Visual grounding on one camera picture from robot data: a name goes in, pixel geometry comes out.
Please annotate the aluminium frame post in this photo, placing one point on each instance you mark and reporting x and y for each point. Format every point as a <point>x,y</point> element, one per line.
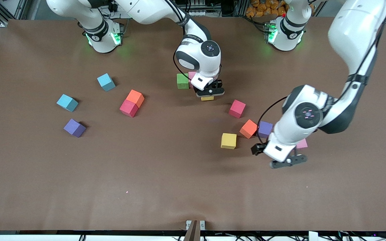
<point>241,6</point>

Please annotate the brown strip under bracket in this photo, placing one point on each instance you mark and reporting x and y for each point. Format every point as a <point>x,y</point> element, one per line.
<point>193,232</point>

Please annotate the green foam cube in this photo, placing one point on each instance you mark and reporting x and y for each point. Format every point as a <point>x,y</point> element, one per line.
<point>182,81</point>

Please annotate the metal table edge bracket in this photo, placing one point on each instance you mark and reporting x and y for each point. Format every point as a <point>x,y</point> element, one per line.
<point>188,225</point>

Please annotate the purple foam cube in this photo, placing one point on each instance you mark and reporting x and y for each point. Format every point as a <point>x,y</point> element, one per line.
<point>265,129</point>
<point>74,128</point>

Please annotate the white electronics box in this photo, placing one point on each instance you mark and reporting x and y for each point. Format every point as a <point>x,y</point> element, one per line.
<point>198,13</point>

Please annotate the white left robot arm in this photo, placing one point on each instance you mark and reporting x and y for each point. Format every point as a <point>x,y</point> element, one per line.
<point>354,30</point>

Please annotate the orange snack bag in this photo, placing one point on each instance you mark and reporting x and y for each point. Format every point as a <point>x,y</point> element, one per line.
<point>263,8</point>

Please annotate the orange foam cube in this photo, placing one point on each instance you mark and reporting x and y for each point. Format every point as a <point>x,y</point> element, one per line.
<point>248,129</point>
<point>136,97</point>

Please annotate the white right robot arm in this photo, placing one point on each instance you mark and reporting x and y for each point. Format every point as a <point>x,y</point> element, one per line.
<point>196,57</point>

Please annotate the pink foam cube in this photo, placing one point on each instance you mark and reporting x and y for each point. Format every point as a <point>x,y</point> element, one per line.
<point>191,76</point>
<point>303,144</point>

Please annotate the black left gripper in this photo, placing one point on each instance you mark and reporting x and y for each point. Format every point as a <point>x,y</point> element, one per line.
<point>257,148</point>

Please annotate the red foam cube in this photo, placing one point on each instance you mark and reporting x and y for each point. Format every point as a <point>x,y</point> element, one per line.
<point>237,108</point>
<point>128,108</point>

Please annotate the yellow foam cube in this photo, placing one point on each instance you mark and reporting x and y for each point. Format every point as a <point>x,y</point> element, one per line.
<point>229,141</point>
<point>207,98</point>

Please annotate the light blue foam cube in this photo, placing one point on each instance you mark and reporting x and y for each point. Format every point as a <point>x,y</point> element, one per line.
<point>106,82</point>
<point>67,102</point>

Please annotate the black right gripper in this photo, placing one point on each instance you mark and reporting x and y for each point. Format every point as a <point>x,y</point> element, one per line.
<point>219,85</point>

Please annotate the white power strip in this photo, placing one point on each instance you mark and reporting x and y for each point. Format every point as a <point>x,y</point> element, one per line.
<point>121,11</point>

